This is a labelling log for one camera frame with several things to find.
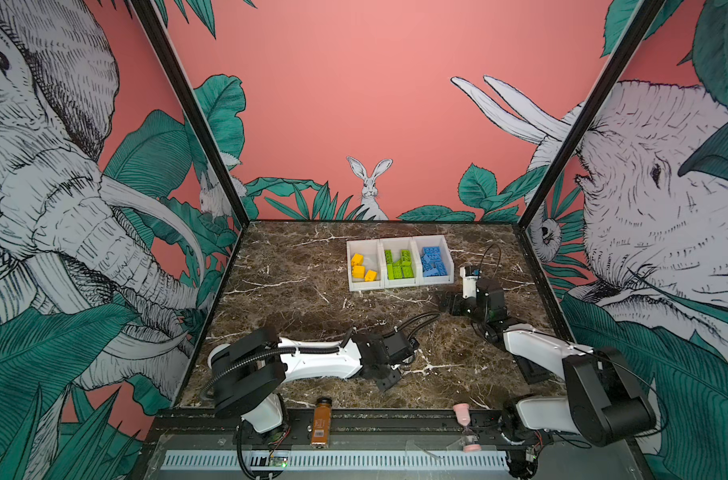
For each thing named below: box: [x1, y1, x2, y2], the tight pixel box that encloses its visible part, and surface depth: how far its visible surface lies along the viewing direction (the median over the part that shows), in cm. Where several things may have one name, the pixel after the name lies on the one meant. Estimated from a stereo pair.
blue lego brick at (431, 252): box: [422, 246, 441, 259], surface depth 112 cm
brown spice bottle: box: [311, 397, 333, 449], surface depth 73 cm
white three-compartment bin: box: [346, 235, 455, 292], surface depth 106 cm
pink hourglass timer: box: [453, 403, 482, 453], surface depth 75 cm
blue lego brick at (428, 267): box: [421, 254, 440, 277], surface depth 106 cm
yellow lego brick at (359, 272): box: [353, 265, 365, 279], surface depth 104 cm
